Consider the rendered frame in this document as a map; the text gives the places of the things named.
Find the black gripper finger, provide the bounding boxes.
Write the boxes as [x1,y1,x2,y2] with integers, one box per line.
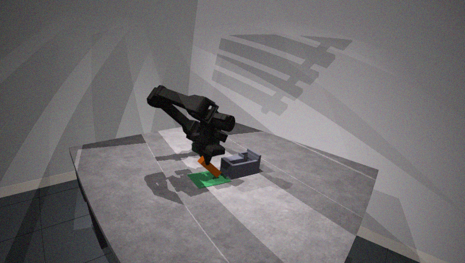
[202,150,212,165]
[194,144,206,157]

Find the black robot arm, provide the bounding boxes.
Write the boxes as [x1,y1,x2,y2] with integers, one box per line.
[147,85,235,142]

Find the orange l-shaped part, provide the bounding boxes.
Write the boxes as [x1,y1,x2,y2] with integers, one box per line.
[198,156,221,177]

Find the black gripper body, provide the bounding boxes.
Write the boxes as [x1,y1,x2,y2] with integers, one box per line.
[191,126,225,156]

